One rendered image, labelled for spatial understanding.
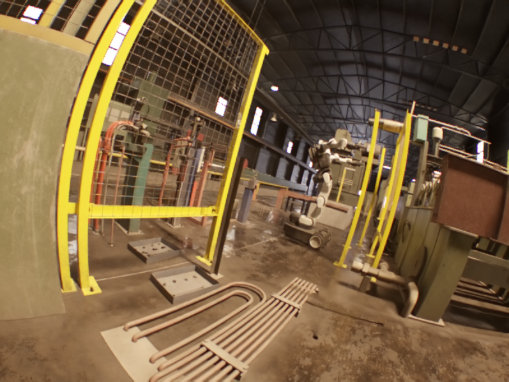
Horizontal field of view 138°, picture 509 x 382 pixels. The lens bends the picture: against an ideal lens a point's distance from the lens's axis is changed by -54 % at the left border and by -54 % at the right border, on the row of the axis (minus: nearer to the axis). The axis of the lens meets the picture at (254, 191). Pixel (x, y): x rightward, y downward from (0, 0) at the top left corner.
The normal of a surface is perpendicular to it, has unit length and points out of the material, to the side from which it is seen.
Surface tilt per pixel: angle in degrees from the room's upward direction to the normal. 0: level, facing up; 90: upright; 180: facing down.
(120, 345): 0
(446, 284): 90
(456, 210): 90
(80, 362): 0
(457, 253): 90
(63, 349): 0
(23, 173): 90
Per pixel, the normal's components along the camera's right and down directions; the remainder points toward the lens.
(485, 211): -0.51, -0.06
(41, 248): 0.82, 0.25
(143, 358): 0.25, -0.97
